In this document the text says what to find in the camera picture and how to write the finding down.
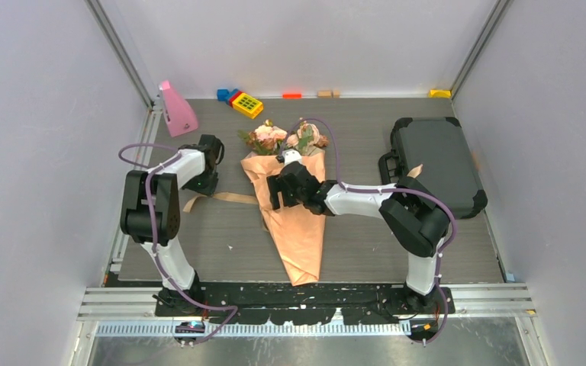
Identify red toy brick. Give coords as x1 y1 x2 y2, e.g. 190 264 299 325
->
227 89 242 106

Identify dark grey hard case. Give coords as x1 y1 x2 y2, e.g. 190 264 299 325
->
378 117 488 220

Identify tan ribbon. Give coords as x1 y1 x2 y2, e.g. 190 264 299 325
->
182 164 424 214

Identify pink plastic wedge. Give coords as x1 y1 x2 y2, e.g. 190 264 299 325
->
159 80 199 137

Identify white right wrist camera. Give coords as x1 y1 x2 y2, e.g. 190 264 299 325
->
276 149 302 165

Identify pink and brown rose stem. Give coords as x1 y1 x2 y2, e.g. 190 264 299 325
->
286 120 330 156

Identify yellow toy brick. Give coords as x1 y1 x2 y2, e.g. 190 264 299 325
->
231 92 263 119

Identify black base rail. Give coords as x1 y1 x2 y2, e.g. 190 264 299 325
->
153 282 456 326

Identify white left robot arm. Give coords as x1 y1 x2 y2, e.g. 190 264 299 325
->
120 134 224 316

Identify blue toy brick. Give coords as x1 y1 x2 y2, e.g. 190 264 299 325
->
217 88 237 104

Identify peach wrapping paper sheet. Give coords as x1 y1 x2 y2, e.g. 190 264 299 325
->
240 156 326 286

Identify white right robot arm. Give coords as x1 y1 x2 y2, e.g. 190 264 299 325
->
267 162 454 313

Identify yellow corner block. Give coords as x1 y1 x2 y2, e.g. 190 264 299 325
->
427 89 452 98

